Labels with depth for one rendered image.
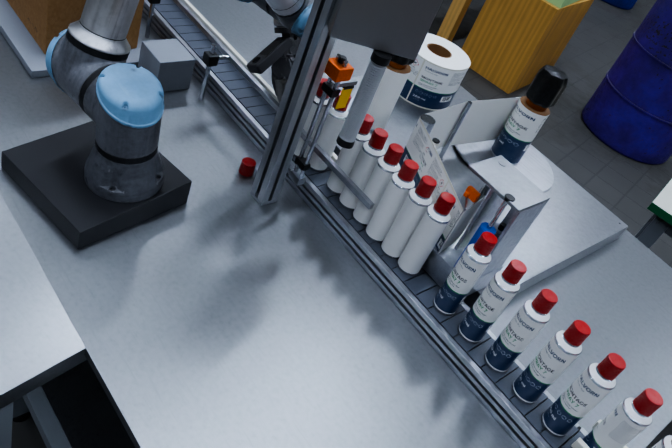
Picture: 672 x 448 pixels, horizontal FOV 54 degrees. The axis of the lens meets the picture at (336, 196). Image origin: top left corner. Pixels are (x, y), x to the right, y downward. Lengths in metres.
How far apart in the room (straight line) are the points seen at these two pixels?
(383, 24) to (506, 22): 3.31
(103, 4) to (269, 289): 0.61
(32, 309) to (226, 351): 0.33
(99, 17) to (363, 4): 0.47
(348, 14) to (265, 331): 0.59
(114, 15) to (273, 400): 0.73
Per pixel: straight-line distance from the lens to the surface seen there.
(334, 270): 1.42
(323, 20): 1.25
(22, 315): 1.23
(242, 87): 1.77
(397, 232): 1.39
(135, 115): 1.23
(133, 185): 1.33
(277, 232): 1.45
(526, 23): 4.45
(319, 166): 1.56
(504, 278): 1.26
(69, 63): 1.34
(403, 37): 1.23
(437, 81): 1.96
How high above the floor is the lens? 1.80
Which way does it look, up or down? 37 degrees down
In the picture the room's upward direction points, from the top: 24 degrees clockwise
